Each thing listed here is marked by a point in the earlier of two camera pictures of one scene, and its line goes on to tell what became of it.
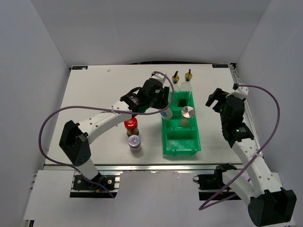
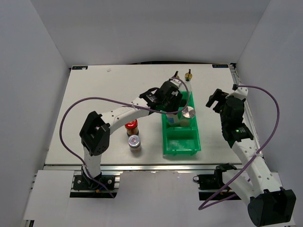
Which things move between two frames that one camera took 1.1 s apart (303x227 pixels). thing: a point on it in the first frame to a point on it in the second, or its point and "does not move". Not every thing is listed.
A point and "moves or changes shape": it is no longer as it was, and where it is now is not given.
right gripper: [218, 95] does not move
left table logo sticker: [79, 67] does not move
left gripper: [162, 102] to [174, 107]
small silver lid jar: [134, 143] does not move
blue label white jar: [167, 114] moves or changes shape
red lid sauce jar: [131, 126] does not move
